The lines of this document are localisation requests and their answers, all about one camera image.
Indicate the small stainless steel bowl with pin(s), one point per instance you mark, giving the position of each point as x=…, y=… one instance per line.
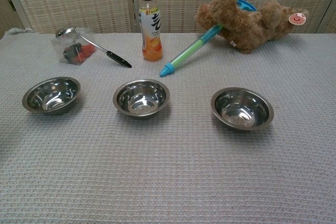
x=126, y=106
x=225, y=113
x=39, y=103

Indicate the blue green toy water pump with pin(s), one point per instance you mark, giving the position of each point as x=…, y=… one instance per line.
x=189, y=48

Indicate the orange juice bottle, black cap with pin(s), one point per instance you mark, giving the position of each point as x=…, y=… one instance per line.
x=151, y=30

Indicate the grey waffle weave tablecloth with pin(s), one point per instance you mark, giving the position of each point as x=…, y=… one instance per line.
x=168, y=169

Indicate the clear plastic box, red contents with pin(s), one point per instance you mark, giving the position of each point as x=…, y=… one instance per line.
x=78, y=53

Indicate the brown plush teddy bear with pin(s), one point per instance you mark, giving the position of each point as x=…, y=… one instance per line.
x=244, y=27

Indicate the beige woven folding screen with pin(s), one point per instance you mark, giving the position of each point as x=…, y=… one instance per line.
x=78, y=1

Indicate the round pink hang tag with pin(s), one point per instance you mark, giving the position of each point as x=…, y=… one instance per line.
x=297, y=19

